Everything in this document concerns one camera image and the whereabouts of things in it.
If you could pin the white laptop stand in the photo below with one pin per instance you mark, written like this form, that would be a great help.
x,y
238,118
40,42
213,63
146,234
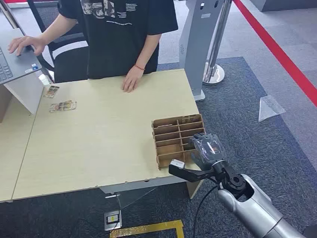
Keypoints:
x,y
27,92

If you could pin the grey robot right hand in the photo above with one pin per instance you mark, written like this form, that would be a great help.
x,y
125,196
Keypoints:
x,y
207,151

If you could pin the person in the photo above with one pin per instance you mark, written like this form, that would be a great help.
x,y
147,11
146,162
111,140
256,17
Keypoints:
x,y
118,39

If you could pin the grey kiosk stand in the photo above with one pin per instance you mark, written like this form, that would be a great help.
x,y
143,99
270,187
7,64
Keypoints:
x,y
195,49

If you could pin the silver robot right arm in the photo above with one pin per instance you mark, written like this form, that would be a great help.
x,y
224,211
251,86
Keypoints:
x,y
255,210

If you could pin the red barrier belt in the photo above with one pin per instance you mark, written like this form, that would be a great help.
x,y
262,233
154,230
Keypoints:
x,y
277,52

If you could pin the metal floor socket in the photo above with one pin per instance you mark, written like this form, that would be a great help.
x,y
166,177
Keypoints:
x,y
112,220

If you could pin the brown cardboard divider tray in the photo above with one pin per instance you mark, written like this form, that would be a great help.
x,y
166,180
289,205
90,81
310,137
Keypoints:
x,y
170,141

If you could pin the grey laptop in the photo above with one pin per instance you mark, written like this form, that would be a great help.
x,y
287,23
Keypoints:
x,y
14,62

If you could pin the black camera bracket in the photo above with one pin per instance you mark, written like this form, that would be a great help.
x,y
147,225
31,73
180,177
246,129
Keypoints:
x,y
190,174

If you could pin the black office chair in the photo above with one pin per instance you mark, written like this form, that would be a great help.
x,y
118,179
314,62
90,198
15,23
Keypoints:
x,y
69,59

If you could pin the person's left hand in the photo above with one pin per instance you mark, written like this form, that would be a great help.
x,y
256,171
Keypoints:
x,y
131,80

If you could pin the chrome stanchion post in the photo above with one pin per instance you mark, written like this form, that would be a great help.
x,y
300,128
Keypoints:
x,y
215,49

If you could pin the person's right hand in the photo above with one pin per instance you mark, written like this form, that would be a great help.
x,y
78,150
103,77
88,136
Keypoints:
x,y
24,43

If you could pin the grey platform base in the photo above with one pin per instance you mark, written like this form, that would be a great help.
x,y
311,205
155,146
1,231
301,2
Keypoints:
x,y
284,4

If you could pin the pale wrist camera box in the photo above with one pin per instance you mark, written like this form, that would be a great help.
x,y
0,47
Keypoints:
x,y
177,164

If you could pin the clear plastic triangle piece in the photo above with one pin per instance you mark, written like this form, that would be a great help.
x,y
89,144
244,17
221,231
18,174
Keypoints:
x,y
269,108

